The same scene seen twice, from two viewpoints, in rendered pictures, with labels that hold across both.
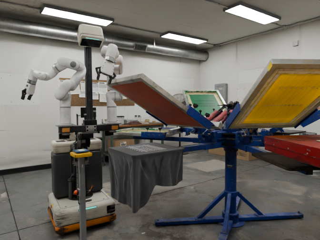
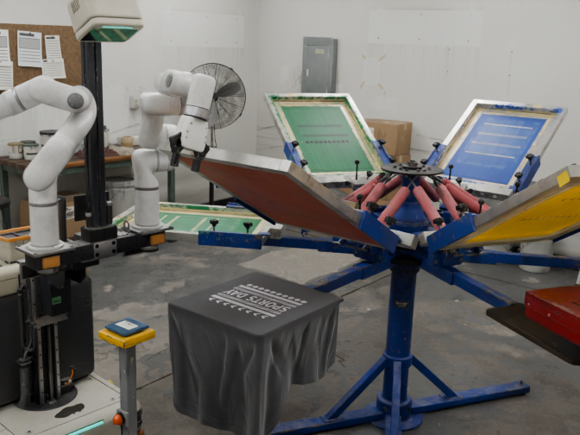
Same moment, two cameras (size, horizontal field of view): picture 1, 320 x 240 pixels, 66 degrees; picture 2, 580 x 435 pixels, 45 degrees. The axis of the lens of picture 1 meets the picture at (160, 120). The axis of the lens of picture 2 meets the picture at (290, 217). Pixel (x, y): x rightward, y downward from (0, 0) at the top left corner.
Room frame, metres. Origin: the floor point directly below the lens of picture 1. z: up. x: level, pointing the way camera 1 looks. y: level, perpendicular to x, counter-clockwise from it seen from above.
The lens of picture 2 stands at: (-0.33, 0.72, 1.88)
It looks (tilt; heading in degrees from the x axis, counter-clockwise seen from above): 14 degrees down; 343
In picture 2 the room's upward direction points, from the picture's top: 2 degrees clockwise
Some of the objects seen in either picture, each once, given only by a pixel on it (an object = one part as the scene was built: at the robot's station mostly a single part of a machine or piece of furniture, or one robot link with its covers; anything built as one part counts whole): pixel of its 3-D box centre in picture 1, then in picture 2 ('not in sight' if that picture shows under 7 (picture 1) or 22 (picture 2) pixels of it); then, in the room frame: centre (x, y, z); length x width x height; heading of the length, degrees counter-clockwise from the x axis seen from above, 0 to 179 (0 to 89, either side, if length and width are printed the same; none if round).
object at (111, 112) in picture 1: (111, 115); (144, 206); (2.47, 0.49, 1.21); 0.16 x 0.13 x 0.15; 31
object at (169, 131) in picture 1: (156, 125); (225, 207); (3.07, 0.04, 1.05); 1.08 x 0.61 x 0.23; 66
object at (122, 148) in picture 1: (145, 148); (256, 299); (2.05, 0.12, 0.95); 0.48 x 0.44 x 0.01; 126
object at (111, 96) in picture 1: (112, 99); (148, 167); (2.46, 0.47, 1.37); 0.13 x 0.10 x 0.16; 102
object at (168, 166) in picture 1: (160, 178); (300, 368); (1.89, 0.00, 0.74); 0.46 x 0.04 x 0.42; 126
